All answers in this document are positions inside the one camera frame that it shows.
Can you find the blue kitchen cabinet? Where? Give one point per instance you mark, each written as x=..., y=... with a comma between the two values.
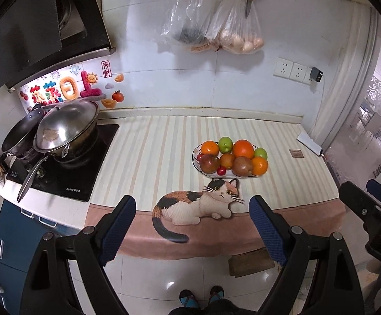
x=10, y=236

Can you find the white wall socket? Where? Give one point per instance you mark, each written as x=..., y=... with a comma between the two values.
x=282, y=68
x=298, y=73

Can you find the dark red apple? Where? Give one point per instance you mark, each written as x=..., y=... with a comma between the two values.
x=242, y=166

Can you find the black plug adapter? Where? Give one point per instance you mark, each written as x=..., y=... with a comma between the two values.
x=316, y=74

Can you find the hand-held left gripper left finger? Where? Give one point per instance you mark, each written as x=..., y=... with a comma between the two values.
x=116, y=229

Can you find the green apple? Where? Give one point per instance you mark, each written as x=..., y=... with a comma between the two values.
x=261, y=153
x=225, y=144

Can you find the white notepad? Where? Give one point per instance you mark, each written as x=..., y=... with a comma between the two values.
x=308, y=142

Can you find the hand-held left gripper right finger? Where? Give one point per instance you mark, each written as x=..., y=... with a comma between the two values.
x=269, y=233

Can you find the black frying pan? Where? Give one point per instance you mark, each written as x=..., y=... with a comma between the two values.
x=16, y=134

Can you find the colourful wall stickers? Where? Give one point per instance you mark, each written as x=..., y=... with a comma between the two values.
x=69, y=87

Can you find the orange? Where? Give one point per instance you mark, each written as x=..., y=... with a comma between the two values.
x=260, y=166
x=209, y=147
x=243, y=149

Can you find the black range hood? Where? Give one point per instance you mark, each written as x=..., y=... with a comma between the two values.
x=29, y=23

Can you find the patterned white plate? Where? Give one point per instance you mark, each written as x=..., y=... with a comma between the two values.
x=195, y=157

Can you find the black gas stove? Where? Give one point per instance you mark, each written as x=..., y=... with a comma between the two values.
x=79, y=177

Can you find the small red cherry fruit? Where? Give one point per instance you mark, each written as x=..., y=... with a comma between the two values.
x=222, y=170

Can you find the clear bag with dark contents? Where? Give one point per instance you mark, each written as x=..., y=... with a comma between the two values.
x=187, y=23

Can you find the frosted glass door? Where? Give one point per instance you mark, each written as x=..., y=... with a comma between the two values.
x=371, y=121

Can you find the striped cat print mat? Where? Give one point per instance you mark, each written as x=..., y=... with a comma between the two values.
x=151, y=157

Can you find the clear bag with eggs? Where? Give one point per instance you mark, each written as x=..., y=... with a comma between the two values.
x=243, y=39

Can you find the person's dark trousers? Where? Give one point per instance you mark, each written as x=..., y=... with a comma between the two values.
x=207, y=310

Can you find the wooden block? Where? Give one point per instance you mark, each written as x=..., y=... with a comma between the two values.
x=252, y=262

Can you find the steel wok lid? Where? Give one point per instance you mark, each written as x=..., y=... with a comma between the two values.
x=66, y=124

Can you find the steel wok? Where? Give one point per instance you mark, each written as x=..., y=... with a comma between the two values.
x=79, y=151

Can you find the blue sandal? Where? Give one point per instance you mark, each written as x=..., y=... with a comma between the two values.
x=189, y=299
x=216, y=295

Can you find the orange-red persimmon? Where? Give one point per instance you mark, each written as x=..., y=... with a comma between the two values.
x=227, y=161

